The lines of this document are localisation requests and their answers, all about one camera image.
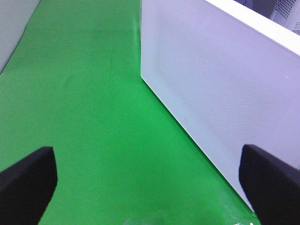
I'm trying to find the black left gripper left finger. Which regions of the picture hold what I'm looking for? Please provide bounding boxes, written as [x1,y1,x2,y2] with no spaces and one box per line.
[0,147,58,225]

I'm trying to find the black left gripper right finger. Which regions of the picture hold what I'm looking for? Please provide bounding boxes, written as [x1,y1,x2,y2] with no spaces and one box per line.
[239,144,300,225]

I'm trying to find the white microwave oven body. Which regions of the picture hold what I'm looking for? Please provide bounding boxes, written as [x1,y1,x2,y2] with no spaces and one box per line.
[231,0,300,36]

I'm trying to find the white microwave door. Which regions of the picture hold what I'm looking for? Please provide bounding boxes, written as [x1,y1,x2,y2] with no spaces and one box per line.
[141,0,300,201]

